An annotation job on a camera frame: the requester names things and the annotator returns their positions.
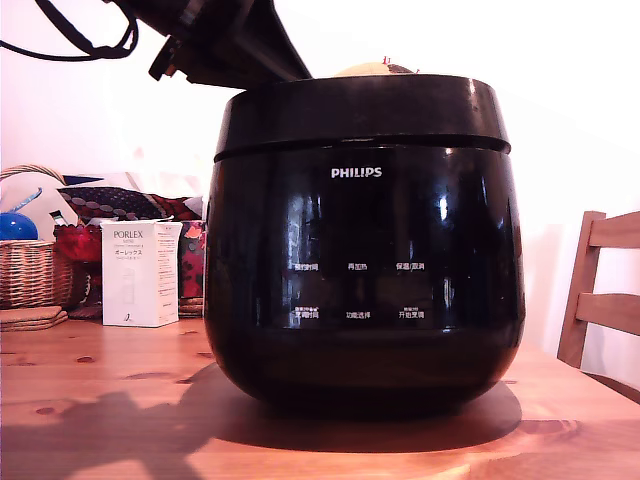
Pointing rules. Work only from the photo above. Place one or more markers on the black rice cooker lid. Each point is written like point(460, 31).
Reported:
point(360, 110)

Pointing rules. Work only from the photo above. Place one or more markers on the black Philips rice cooker body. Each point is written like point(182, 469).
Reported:
point(360, 240)

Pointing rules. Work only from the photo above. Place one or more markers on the beige rounded object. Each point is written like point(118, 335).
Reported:
point(365, 69)

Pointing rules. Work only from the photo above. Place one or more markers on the dark patterned cushion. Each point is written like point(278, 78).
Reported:
point(117, 201)

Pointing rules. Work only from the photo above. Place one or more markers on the red floral tin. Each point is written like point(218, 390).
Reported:
point(192, 260)

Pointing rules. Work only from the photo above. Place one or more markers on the red glass bowl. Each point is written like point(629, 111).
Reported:
point(77, 245)

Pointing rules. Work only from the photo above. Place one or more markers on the white Porlex box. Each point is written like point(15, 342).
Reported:
point(132, 280)

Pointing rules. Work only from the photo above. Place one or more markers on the blue ribbon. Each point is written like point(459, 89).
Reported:
point(29, 198)

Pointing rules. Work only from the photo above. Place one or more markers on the woven round mat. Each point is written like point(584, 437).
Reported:
point(191, 306)

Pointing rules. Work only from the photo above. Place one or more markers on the blue ball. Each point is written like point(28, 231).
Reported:
point(16, 227)

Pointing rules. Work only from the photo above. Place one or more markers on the stack of cork coasters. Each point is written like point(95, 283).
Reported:
point(32, 319)

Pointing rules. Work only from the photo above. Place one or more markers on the wooden chair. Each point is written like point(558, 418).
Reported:
point(584, 280)

